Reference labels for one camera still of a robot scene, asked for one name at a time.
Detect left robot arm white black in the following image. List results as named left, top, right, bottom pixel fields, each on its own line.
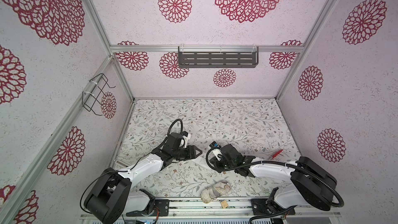
left=80, top=131, right=203, bottom=224

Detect red handled pliers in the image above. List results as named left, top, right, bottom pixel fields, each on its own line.
left=269, top=149, right=284, bottom=160

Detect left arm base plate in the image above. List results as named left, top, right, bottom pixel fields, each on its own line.
left=126, top=200, right=170, bottom=217

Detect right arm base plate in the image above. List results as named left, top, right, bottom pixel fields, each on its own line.
left=250, top=198, right=295, bottom=216

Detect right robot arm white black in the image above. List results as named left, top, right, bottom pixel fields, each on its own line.
left=205, top=143, right=344, bottom=212

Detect black wire wall rack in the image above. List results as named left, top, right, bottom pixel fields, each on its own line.
left=81, top=73, right=117, bottom=119

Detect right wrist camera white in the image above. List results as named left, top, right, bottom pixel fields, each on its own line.
left=209, top=141, right=222, bottom=161

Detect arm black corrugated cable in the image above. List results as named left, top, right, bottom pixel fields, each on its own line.
left=205, top=147, right=345, bottom=224
left=166, top=118, right=184, bottom=141

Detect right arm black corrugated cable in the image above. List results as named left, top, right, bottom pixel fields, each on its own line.
left=205, top=147, right=345, bottom=224

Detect crumpled patterned cloth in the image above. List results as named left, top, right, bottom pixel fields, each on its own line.
left=201, top=180, right=231, bottom=204

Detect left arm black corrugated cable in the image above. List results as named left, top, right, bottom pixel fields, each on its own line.
left=166, top=118, right=184, bottom=141

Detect small wooden block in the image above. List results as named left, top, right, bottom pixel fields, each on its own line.
left=220, top=200, right=229, bottom=209

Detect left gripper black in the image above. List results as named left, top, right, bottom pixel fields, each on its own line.
left=172, top=144, right=203, bottom=162

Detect white remote control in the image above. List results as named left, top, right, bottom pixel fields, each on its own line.
left=193, top=157, right=212, bottom=171

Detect dark slotted wall shelf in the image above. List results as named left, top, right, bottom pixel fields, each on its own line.
left=177, top=47, right=259, bottom=68

